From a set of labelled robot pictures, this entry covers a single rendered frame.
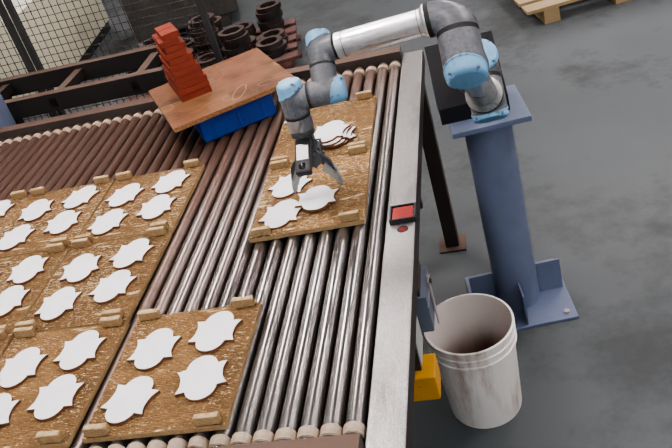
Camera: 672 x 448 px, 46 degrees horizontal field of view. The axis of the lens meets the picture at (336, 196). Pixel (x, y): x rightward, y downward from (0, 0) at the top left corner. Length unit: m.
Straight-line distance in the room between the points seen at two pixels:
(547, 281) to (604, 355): 0.42
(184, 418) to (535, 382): 1.50
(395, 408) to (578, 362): 1.41
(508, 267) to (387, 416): 1.51
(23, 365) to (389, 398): 1.00
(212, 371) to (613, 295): 1.84
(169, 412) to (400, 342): 0.55
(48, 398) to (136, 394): 0.24
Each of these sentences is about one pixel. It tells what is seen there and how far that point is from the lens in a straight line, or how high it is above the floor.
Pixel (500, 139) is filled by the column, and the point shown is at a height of 0.78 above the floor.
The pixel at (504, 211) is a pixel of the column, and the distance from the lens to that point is 2.96.
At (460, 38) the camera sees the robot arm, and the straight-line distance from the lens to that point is 2.15.
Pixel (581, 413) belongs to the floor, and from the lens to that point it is 2.87.
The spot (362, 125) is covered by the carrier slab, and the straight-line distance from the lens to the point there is 2.77.
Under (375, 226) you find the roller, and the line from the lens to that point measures 2.24.
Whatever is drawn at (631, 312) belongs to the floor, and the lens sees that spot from 3.21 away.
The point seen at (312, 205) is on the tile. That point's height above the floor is 0.95.
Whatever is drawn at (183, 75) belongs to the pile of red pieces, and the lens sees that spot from 3.15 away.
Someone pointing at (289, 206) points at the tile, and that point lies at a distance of 2.41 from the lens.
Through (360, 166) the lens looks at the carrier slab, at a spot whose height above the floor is 0.94.
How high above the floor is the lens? 2.14
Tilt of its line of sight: 30 degrees down
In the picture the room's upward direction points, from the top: 17 degrees counter-clockwise
